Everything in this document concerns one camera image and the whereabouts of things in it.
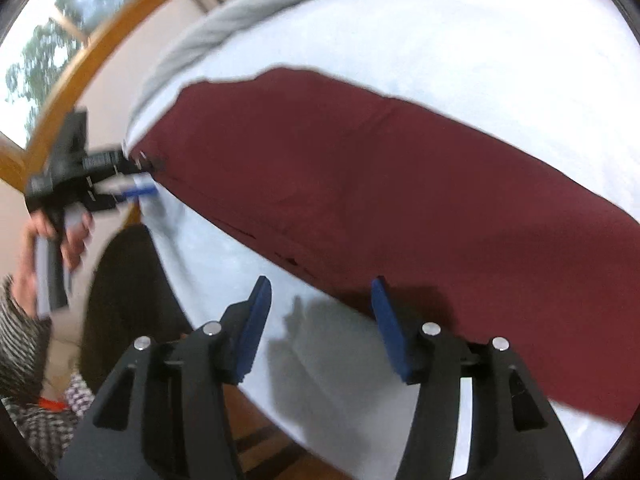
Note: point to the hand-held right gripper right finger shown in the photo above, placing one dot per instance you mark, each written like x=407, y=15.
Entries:
x=392, y=330

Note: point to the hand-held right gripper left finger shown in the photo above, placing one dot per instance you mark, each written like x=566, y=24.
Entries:
x=252, y=320

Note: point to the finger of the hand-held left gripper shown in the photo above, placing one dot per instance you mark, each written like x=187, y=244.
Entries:
x=142, y=162
x=137, y=191

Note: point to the maroon pants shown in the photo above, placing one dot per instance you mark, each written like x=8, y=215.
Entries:
x=380, y=195

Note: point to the person's left forearm striped sleeve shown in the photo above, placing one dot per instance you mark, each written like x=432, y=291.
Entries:
x=20, y=345

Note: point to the person's left hand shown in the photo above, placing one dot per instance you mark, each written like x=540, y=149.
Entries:
x=77, y=242

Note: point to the dark cloth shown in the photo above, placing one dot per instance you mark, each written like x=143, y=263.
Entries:
x=125, y=300

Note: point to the grey duvet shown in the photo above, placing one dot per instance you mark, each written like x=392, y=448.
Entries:
x=210, y=35

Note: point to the window pane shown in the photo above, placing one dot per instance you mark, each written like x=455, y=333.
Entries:
x=55, y=20

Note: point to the person's checked clothing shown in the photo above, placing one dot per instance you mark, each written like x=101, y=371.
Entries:
x=45, y=430

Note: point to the bed with light blue sheet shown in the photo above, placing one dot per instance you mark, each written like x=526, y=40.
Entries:
x=450, y=40

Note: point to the wooden window frame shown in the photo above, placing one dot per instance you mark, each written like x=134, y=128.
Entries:
x=95, y=55

